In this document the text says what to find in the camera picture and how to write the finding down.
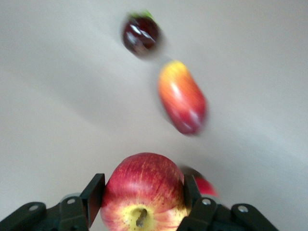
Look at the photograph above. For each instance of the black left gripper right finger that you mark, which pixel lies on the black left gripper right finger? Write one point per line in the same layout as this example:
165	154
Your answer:
204	216

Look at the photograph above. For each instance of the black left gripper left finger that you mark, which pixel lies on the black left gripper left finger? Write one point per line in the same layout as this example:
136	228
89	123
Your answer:
93	197

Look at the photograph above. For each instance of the red yellow apple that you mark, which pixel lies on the red yellow apple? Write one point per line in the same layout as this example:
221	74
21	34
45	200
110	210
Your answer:
207	188
144	183

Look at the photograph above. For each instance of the red yellow mango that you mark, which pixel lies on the red yellow mango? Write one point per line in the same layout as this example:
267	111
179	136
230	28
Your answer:
181	98

